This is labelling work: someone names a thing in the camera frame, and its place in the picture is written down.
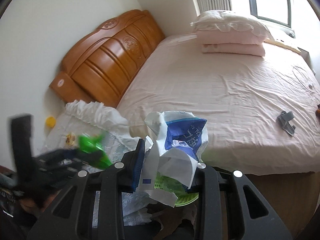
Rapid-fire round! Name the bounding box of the yellow round cap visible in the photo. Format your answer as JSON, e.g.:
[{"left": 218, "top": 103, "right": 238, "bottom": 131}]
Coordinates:
[{"left": 46, "top": 116, "right": 56, "bottom": 128}]

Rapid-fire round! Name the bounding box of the pink bed sheet mattress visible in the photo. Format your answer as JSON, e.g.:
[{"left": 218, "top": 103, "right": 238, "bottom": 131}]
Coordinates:
[{"left": 117, "top": 34, "right": 319, "bottom": 176}]

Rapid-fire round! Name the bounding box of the green yellow snack wrapper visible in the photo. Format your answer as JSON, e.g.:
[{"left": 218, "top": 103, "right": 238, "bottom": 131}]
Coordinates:
[{"left": 78, "top": 134, "right": 112, "bottom": 170}]

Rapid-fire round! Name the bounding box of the small yellow snack piece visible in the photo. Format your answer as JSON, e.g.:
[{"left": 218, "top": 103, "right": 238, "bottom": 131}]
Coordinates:
[{"left": 65, "top": 133, "right": 75, "bottom": 146}]

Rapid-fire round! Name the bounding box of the grey clip on bed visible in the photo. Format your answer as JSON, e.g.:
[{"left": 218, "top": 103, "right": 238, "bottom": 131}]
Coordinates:
[{"left": 277, "top": 111, "right": 296, "bottom": 136}]

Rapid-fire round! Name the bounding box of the person's left hand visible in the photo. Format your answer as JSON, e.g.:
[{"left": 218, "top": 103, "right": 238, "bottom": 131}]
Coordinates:
[{"left": 19, "top": 192, "right": 63, "bottom": 218}]

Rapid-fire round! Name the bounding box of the folded pink blanket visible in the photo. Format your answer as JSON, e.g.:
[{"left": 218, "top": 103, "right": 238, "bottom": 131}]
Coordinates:
[{"left": 196, "top": 29, "right": 266, "bottom": 57}]

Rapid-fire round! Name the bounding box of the green plastic trash basket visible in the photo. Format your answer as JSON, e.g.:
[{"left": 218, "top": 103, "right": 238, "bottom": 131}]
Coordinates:
[{"left": 149, "top": 157, "right": 200, "bottom": 207}]

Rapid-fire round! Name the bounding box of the blue white bag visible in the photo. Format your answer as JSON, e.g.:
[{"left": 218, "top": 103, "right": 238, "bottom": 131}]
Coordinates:
[{"left": 139, "top": 111, "right": 208, "bottom": 207}]

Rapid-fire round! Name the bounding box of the wooden bed headboard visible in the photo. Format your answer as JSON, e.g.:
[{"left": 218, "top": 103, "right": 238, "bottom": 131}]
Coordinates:
[{"left": 49, "top": 9, "right": 165, "bottom": 108}]

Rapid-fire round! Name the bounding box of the white ruffled pillow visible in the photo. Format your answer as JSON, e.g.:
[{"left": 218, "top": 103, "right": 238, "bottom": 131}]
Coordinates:
[{"left": 190, "top": 10, "right": 273, "bottom": 39}]

